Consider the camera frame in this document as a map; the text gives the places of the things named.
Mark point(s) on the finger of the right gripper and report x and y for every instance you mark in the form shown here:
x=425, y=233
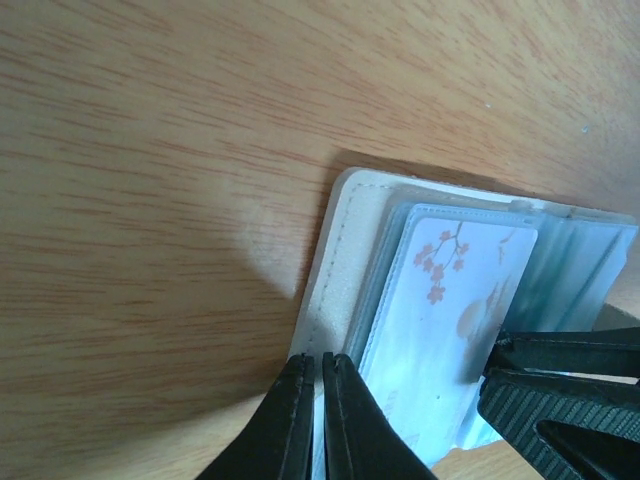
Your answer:
x=565, y=427
x=605, y=352

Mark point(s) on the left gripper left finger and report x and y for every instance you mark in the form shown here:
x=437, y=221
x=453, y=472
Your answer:
x=276, y=442

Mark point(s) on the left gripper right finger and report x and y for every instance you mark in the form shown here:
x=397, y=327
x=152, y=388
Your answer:
x=358, y=439

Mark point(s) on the white cherry-blossom card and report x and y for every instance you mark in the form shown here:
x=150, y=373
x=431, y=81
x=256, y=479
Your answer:
x=450, y=285

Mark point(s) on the white card holder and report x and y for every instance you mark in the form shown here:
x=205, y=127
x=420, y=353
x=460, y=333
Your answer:
x=577, y=257

